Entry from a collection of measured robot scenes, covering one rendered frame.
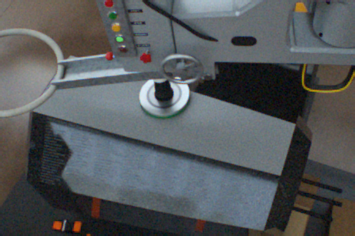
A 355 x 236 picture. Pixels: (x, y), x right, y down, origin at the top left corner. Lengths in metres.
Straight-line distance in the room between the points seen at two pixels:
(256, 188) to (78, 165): 0.78
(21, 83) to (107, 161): 1.71
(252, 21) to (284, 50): 0.17
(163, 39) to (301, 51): 0.46
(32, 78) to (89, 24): 0.67
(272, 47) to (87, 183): 1.00
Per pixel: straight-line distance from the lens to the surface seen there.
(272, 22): 1.28
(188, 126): 1.68
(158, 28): 1.30
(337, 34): 1.36
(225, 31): 1.31
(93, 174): 1.82
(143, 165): 1.70
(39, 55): 3.48
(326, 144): 2.70
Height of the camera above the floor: 2.27
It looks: 56 degrees down
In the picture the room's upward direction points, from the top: 11 degrees counter-clockwise
